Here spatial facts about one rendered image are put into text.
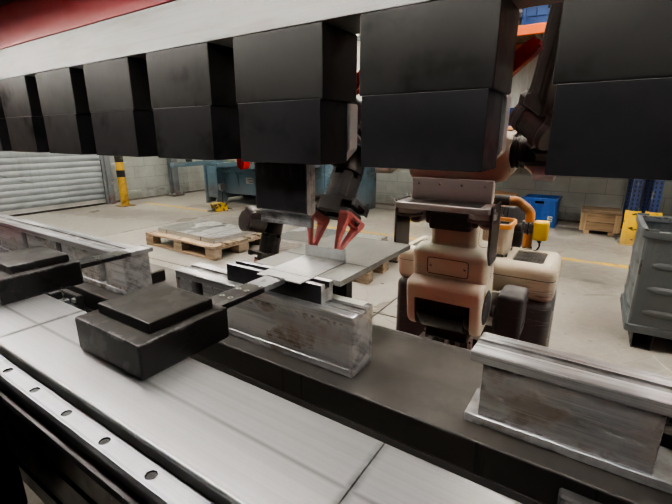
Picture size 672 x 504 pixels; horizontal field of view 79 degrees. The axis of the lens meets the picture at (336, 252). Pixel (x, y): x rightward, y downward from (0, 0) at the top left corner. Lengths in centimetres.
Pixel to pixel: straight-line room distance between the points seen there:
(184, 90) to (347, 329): 44
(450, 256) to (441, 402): 70
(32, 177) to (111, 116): 743
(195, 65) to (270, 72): 15
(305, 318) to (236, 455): 32
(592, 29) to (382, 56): 20
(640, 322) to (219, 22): 277
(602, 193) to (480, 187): 583
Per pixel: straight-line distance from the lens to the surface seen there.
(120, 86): 86
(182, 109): 72
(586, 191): 694
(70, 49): 100
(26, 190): 828
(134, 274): 99
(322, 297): 61
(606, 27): 44
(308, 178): 59
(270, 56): 59
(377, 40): 50
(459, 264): 123
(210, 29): 68
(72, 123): 102
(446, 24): 47
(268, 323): 68
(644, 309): 299
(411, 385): 61
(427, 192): 119
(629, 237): 583
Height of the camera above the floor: 121
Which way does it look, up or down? 16 degrees down
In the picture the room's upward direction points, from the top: straight up
